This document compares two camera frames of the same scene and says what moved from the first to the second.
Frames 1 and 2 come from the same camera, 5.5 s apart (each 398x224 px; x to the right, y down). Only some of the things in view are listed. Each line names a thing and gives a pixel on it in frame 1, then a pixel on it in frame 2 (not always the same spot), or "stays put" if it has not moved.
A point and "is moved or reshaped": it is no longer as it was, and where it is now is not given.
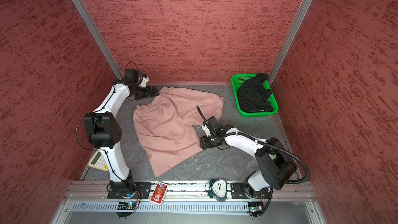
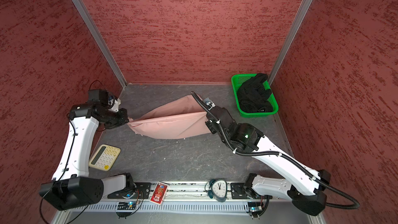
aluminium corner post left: (90, 25) stays put
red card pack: (158, 192) stays put
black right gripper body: (212, 141) to (213, 127)
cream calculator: (98, 161) stays put
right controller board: (254, 209) stays put
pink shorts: (164, 125) is moved or reshaped
